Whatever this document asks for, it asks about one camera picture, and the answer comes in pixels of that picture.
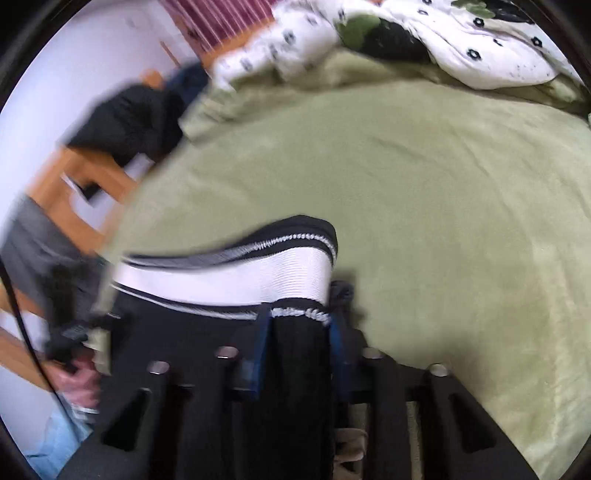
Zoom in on black jacket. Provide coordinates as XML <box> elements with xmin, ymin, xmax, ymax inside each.
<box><xmin>67</xmin><ymin>83</ymin><xmax>185</xmax><ymax>167</ymax></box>

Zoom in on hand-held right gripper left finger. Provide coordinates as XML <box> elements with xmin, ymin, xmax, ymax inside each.
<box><xmin>58</xmin><ymin>302</ymin><xmax>273</xmax><ymax>480</ymax></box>

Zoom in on wooden bed frame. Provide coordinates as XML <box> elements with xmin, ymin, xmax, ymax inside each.
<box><xmin>0</xmin><ymin>69</ymin><xmax>167</xmax><ymax>393</ymax></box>

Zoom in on person's leg in blue jeans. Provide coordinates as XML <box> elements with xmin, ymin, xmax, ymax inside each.
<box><xmin>23</xmin><ymin>406</ymin><xmax>93</xmax><ymax>480</ymax></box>

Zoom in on dark blue garment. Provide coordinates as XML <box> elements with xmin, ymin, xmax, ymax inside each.
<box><xmin>166</xmin><ymin>62</ymin><xmax>213</xmax><ymax>93</ymax></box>

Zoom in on white floral quilt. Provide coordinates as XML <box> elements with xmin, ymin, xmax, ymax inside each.
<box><xmin>210</xmin><ymin>0</ymin><xmax>573</xmax><ymax>90</ymax></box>

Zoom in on red striped curtain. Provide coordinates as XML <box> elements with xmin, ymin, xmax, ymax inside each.
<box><xmin>161</xmin><ymin>0</ymin><xmax>287</xmax><ymax>61</ymax></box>

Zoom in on black cable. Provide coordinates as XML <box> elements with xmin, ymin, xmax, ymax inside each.
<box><xmin>0</xmin><ymin>258</ymin><xmax>93</xmax><ymax>444</ymax></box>

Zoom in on black pants with white stripe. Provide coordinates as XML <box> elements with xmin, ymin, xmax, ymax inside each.
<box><xmin>97</xmin><ymin>215</ymin><xmax>340</xmax><ymax>480</ymax></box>

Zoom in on green fleece blanket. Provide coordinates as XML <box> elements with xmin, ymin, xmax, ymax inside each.
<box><xmin>99</xmin><ymin>48</ymin><xmax>591</xmax><ymax>480</ymax></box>

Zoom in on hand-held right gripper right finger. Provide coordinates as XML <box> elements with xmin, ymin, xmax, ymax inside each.
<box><xmin>328</xmin><ymin>295</ymin><xmax>539</xmax><ymax>480</ymax></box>

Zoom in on person's left hand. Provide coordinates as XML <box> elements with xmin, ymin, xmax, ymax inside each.
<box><xmin>53</xmin><ymin>357</ymin><xmax>102</xmax><ymax>414</ymax></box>

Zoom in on grey cloth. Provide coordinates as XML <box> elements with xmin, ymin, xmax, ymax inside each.
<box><xmin>7</xmin><ymin>196</ymin><xmax>109</xmax><ymax>301</ymax></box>

